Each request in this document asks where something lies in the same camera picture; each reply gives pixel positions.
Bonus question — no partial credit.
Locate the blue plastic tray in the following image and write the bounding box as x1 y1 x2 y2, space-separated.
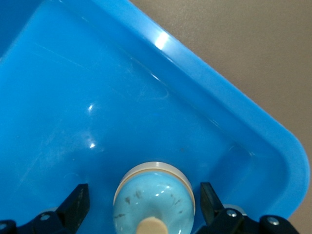
0 0 312 234

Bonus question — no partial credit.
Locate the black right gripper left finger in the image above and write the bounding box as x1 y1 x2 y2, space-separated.
0 183 90 234

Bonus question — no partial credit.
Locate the blue call bell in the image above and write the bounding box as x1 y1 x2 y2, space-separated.
113 161 196 234

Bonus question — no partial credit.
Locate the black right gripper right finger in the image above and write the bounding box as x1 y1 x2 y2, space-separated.
197 182 299 234

